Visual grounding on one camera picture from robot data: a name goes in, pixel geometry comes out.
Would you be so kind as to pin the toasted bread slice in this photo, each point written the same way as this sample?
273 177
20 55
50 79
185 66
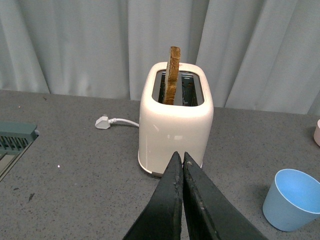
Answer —
171 75

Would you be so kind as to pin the blue cup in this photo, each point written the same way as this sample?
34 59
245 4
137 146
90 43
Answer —
293 200

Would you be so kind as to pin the white power plug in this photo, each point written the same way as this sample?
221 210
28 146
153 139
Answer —
103 123

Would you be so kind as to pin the pink bowl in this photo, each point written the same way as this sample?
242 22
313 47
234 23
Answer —
316 135

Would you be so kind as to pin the green dish rack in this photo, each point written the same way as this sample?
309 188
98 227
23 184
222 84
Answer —
15 139

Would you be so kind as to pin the cream white toaster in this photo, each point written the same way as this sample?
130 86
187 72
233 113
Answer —
165 129

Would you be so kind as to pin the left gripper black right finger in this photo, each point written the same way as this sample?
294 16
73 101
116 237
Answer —
209 214

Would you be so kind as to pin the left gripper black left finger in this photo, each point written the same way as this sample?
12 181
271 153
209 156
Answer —
161 218

